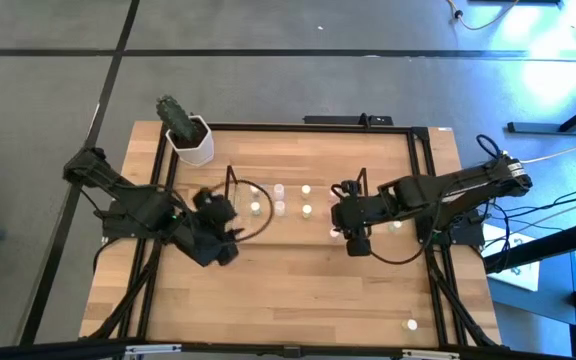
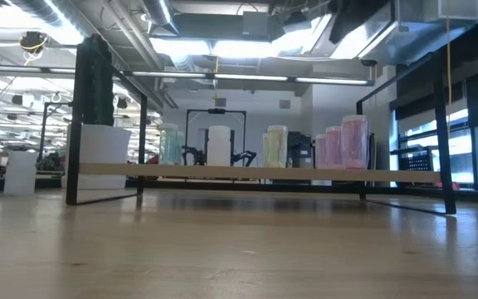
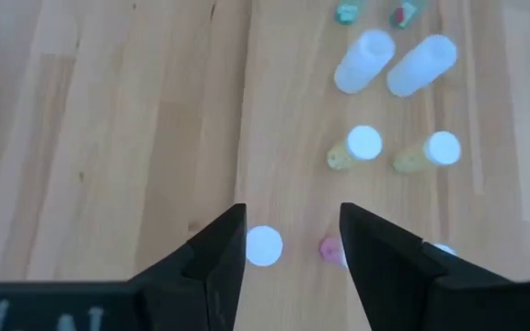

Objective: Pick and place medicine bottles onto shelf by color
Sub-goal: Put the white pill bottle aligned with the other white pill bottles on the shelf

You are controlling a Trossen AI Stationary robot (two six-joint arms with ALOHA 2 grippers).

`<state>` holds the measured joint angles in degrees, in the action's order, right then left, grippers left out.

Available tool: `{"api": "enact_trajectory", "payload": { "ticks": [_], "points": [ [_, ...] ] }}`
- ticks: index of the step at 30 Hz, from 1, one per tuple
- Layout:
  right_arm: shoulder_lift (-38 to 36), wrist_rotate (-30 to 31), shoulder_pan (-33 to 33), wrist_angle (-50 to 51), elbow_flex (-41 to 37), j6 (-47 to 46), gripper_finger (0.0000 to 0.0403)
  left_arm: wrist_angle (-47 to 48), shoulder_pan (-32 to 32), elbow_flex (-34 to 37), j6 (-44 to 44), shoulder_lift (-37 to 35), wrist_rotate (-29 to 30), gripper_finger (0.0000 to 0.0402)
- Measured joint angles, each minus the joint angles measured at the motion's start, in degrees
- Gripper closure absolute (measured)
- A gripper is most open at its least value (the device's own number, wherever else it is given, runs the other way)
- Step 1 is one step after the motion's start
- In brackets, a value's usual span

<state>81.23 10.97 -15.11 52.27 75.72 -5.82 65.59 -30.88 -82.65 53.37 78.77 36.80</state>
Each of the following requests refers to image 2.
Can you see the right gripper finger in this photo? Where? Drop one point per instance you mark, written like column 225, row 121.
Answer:
column 359, row 14

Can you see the black equipment box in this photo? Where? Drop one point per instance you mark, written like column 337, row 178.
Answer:
column 299, row 149

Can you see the black dome ceiling camera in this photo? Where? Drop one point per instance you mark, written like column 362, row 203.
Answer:
column 368, row 62

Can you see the pink medicine bottle white cap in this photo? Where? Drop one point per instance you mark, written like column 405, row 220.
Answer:
column 321, row 151
column 334, row 147
column 354, row 141

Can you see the green cactus plant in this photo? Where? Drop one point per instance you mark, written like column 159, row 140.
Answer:
column 100, row 83

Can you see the black perforated cart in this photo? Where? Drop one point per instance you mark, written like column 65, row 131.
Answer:
column 415, row 163

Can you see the black background gantry frame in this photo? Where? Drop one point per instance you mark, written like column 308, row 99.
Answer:
column 44, row 133

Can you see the green background plant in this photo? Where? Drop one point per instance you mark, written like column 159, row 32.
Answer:
column 50, row 163

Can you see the teal medicine bottle white cap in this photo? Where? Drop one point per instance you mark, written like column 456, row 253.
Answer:
column 168, row 145
column 181, row 149

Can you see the long linear ceiling lamp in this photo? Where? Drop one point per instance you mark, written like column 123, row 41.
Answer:
column 247, row 77

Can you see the silver ceiling duct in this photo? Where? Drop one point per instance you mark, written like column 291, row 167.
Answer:
column 160, row 14

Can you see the black frame wooden shelf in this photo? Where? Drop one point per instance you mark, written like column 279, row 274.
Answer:
column 222, row 172

